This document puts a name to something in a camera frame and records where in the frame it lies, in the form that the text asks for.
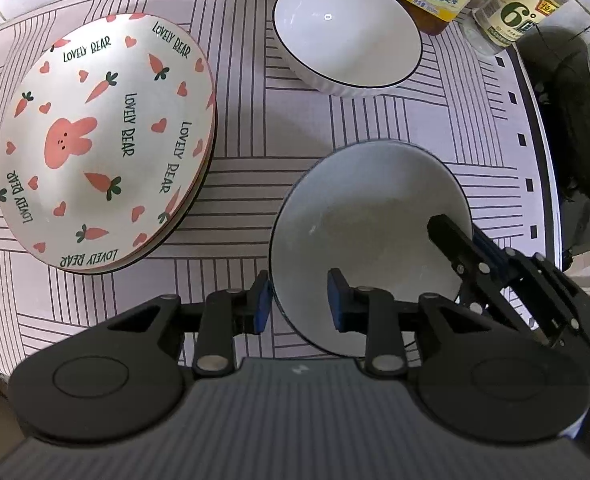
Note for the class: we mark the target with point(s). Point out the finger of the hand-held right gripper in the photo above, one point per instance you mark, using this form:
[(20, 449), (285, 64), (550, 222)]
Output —
[(450, 240), (492, 257)]

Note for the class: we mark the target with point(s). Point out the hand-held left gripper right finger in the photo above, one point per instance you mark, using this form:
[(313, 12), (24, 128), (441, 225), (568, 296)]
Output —
[(336, 305)]

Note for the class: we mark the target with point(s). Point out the clear vinegar bottle yellow cap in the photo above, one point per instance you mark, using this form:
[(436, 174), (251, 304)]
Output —
[(510, 15)]

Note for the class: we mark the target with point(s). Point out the black wok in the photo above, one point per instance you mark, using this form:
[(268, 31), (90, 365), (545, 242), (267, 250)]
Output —
[(575, 160)]

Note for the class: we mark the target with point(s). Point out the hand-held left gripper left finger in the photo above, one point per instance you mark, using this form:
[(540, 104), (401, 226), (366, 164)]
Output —
[(261, 305)]

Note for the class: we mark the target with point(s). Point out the bunny and carrot print plate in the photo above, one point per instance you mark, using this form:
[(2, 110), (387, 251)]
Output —
[(100, 110)]

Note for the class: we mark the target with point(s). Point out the white bowl with black rim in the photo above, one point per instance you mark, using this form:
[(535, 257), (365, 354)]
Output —
[(375, 210), (345, 30)]

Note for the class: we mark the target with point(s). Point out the white striped tablecloth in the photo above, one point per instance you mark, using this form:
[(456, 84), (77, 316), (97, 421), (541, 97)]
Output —
[(255, 160)]

